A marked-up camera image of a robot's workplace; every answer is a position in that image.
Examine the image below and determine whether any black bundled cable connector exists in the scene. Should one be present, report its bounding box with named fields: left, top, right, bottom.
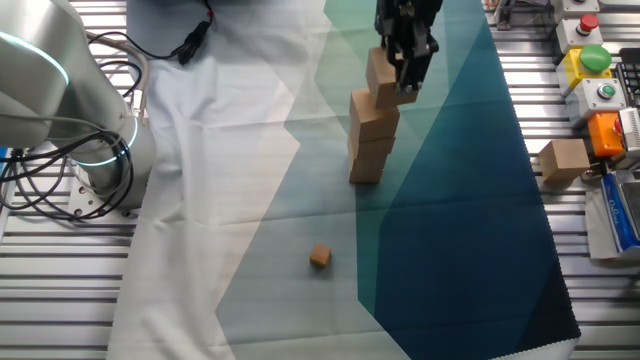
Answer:
left=176, top=0, right=216, bottom=67

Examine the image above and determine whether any silver ribbed device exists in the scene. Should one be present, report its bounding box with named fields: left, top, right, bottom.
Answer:
left=615, top=106, right=640, bottom=162

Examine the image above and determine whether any yellow box green mushroom button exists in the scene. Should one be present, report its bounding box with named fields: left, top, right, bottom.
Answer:
left=555, top=44, right=614, bottom=97

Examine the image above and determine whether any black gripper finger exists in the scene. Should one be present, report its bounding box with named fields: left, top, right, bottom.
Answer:
left=394, top=32, right=440, bottom=95
left=380, top=30, right=405, bottom=69

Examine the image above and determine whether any grey box red button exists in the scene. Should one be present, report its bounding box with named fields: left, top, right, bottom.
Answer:
left=555, top=13, right=604, bottom=54

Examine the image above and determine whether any small wooden cube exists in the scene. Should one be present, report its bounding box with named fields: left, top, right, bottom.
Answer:
left=308, top=242, right=333, bottom=269

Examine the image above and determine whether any small metal clamp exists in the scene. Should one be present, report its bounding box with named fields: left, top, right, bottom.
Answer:
left=492, top=0, right=519, bottom=32

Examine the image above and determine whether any blue and silver device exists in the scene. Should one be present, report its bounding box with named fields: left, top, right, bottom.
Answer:
left=599, top=169, right=640, bottom=255

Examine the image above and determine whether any plain grey switch box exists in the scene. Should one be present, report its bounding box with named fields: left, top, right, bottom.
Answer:
left=552, top=0, right=601, bottom=24

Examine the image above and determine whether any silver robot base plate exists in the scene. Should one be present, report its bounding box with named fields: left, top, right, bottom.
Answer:
left=67, top=169, right=142, bottom=220

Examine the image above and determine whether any grey box green lit button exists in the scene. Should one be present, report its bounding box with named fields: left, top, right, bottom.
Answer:
left=564, top=77, right=629, bottom=127

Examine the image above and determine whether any black keyboard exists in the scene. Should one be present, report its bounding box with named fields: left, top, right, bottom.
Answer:
left=615, top=47, right=640, bottom=109

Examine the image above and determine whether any orange box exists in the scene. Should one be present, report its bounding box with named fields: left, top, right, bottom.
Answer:
left=587, top=110, right=626, bottom=159

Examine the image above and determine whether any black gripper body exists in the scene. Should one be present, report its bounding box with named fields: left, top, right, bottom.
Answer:
left=374, top=0, right=445, bottom=39

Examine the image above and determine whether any blue green white tablecloth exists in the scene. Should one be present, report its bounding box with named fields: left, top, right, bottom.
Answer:
left=105, top=0, right=582, bottom=360

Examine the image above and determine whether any small metal bracket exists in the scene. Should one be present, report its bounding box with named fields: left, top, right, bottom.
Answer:
left=579, top=160, right=604, bottom=182

